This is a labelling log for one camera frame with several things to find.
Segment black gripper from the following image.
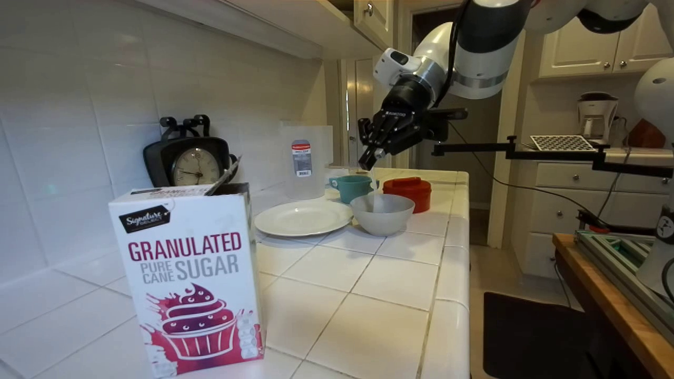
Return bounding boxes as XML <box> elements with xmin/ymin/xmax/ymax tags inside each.
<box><xmin>356</xmin><ymin>92</ymin><xmax>447</xmax><ymax>172</ymax></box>

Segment grey bowl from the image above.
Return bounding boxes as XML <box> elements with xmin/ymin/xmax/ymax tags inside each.
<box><xmin>347</xmin><ymin>192</ymin><xmax>417</xmax><ymax>238</ymax></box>

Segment clear plastic container with label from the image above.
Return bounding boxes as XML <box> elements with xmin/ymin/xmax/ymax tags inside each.
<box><xmin>277</xmin><ymin>124</ymin><xmax>336</xmax><ymax>200</ymax></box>

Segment red lidded pot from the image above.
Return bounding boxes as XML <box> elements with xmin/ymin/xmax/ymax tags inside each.
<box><xmin>381</xmin><ymin>175</ymin><xmax>434</xmax><ymax>215</ymax></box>

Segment white round plate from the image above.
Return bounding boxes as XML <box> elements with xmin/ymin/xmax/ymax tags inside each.
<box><xmin>253</xmin><ymin>195</ymin><xmax>354</xmax><ymax>240</ymax></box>

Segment black table clock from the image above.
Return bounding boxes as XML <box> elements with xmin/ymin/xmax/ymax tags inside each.
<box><xmin>141</xmin><ymin>113</ymin><xmax>240</xmax><ymax>189</ymax></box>

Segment checkered calibration board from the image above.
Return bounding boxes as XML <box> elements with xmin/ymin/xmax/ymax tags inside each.
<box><xmin>528</xmin><ymin>133</ymin><xmax>599</xmax><ymax>153</ymax></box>

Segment cream base cabinets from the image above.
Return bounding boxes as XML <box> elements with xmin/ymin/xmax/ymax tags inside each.
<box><xmin>512</xmin><ymin>160</ymin><xmax>674</xmax><ymax>279</ymax></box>

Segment granulated sugar carton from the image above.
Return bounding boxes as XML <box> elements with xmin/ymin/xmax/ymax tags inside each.
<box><xmin>106</xmin><ymin>184</ymin><xmax>268</xmax><ymax>379</ymax></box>

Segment white coffee maker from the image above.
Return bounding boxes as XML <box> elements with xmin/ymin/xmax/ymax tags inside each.
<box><xmin>575</xmin><ymin>92</ymin><xmax>620</xmax><ymax>143</ymax></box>

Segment black floor mat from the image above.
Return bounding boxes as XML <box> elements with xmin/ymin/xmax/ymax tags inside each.
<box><xmin>482</xmin><ymin>290</ymin><xmax>619</xmax><ymax>379</ymax></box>

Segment wooden knife block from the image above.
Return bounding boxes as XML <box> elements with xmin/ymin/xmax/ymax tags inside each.
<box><xmin>624</xmin><ymin>115</ymin><xmax>669</xmax><ymax>150</ymax></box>

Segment metal control box with green panel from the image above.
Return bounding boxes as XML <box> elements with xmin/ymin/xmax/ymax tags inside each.
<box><xmin>575</xmin><ymin>206</ymin><xmax>674</xmax><ymax>339</ymax></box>

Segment wooden table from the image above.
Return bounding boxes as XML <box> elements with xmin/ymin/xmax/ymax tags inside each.
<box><xmin>552</xmin><ymin>231</ymin><xmax>674</xmax><ymax>379</ymax></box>

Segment blue bowl with handle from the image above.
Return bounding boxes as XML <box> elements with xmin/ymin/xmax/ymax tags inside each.
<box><xmin>328</xmin><ymin>175</ymin><xmax>378</xmax><ymax>206</ymax></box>

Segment black stereo camera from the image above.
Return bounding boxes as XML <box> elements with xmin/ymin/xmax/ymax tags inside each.
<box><xmin>428</xmin><ymin>105</ymin><xmax>469</xmax><ymax>127</ymax></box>

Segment cream wall cabinet over counter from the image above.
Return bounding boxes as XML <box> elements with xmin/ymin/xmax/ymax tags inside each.
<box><xmin>138</xmin><ymin>0</ymin><xmax>393</xmax><ymax>60</ymax></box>

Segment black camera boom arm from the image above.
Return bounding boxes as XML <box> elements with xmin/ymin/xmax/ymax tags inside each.
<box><xmin>429</xmin><ymin>123</ymin><xmax>674</xmax><ymax>179</ymax></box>

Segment black camera cable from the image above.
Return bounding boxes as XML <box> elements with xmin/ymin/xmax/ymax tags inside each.
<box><xmin>482</xmin><ymin>155</ymin><xmax>612</xmax><ymax>229</ymax></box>

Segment cream wall cabinet by window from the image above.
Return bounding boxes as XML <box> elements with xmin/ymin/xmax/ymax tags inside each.
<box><xmin>536</xmin><ymin>13</ymin><xmax>674</xmax><ymax>80</ymax></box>

